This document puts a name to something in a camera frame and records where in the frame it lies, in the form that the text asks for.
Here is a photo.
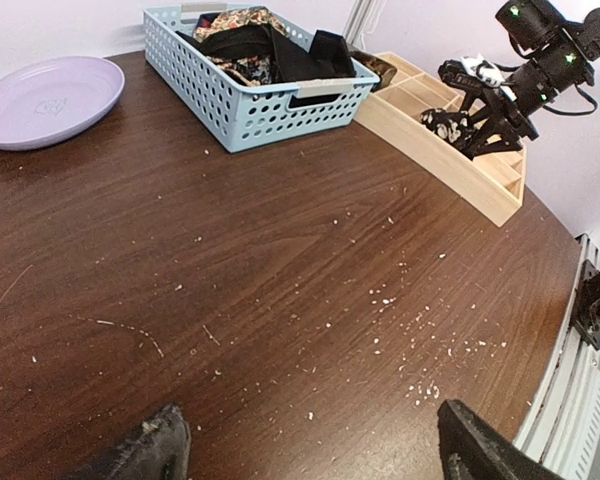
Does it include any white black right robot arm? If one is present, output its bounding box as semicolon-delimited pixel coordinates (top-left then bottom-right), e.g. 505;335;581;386
438;1;600;159

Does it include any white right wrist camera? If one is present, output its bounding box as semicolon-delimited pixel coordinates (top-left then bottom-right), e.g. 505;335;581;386
438;55;505;93

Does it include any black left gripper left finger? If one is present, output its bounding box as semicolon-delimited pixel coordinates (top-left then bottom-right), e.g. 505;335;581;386
69;403;191;479

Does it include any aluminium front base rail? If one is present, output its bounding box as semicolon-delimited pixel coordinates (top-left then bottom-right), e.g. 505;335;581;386
513;234;600;479

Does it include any wooden compartment organizer box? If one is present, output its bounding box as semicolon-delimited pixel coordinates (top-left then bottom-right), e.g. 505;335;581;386
355;52;527;227

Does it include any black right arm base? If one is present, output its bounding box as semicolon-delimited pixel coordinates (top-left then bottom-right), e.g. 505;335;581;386
570;260;600;350

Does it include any plain black tie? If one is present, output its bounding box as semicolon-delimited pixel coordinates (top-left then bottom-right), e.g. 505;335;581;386
178;24;356;87

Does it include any lavender round plate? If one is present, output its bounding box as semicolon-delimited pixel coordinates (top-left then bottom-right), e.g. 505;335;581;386
0;56;125;151

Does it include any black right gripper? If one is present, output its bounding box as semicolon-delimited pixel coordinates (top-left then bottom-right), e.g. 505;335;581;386
458;47;596;160

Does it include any black skull pattern tie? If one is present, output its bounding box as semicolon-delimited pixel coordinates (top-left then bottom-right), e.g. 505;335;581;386
420;108;476;150

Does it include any rolled dark patterned tie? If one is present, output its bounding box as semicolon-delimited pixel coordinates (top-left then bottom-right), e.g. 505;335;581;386
351;50;397;92

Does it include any orange paisley patterned tie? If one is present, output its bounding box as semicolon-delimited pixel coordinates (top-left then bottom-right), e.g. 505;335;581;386
193;6;286;42

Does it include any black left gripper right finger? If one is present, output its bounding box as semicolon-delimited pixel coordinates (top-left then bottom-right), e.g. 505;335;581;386
437;399;561;480

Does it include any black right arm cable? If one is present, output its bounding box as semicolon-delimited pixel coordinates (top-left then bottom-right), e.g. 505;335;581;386
509;39;600;119

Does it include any right aluminium frame post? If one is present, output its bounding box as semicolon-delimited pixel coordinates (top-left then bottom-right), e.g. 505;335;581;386
342;0;381;47

